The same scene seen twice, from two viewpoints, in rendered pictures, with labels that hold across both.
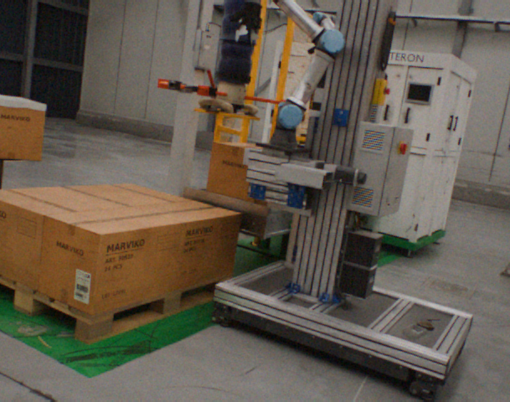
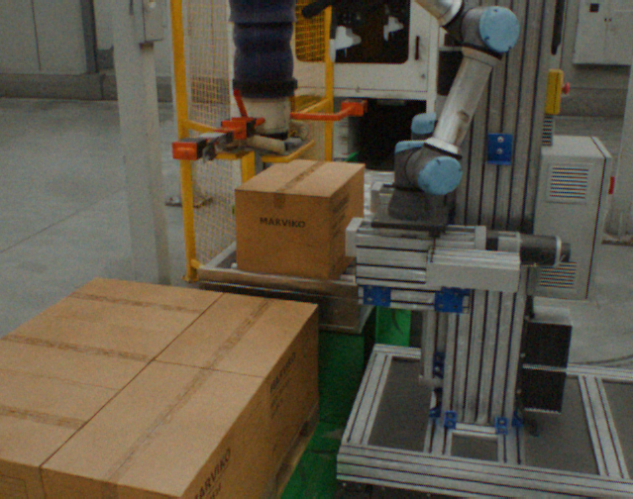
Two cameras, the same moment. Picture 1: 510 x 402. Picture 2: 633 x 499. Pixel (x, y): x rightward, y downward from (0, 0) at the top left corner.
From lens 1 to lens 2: 1.37 m
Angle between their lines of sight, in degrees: 17
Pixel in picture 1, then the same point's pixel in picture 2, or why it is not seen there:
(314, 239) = (473, 343)
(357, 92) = (525, 103)
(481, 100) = not seen: outside the picture
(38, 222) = (30, 478)
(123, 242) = (207, 478)
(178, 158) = (143, 194)
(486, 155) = not seen: hidden behind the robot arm
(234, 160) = (279, 215)
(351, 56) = not seen: hidden behind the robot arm
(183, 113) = (135, 121)
